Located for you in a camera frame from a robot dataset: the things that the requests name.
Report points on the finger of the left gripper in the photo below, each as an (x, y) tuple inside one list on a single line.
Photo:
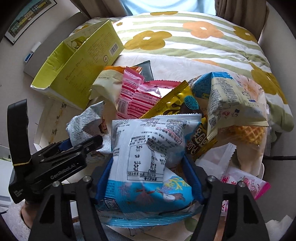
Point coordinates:
[(65, 145), (52, 151)]

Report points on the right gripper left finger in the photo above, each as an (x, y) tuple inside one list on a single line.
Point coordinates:
[(54, 220)]

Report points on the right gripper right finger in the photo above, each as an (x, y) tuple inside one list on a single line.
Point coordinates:
[(244, 220)]

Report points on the grey printed snack bag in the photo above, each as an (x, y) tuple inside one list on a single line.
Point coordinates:
[(89, 124)]

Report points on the blue white seafood snack bag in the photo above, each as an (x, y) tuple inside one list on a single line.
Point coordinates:
[(142, 188)]

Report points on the blue cream waffle snack bag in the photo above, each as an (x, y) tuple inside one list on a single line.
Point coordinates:
[(236, 112)]

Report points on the gold chocolate snack bag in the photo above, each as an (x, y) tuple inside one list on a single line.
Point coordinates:
[(181, 102)]

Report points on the left hand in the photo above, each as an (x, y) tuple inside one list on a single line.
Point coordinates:
[(29, 212)]

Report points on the cream orange snack bag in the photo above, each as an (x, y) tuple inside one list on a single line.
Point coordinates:
[(115, 82)]

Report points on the yellow green cardboard box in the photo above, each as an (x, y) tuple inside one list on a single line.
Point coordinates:
[(69, 72)]

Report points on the pink striped snack bag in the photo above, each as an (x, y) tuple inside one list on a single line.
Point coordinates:
[(137, 96)]

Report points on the blue white item on headboard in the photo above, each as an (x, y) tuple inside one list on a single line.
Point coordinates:
[(32, 51)]

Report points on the grey headboard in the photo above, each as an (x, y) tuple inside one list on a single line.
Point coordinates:
[(51, 43)]

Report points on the dark green sachet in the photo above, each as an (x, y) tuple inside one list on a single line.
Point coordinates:
[(146, 70)]

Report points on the left brown curtain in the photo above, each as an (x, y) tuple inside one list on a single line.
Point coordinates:
[(100, 8)]

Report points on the brown curtain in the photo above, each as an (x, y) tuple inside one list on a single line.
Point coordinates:
[(250, 14), (100, 8)]

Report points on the framed building picture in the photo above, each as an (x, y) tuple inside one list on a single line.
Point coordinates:
[(30, 13)]

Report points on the floral striped duvet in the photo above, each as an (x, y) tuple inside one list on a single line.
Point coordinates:
[(217, 44)]

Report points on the light blue window cloth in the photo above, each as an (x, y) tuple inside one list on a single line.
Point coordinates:
[(135, 7)]

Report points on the right brown curtain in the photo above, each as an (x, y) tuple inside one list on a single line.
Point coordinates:
[(250, 14)]

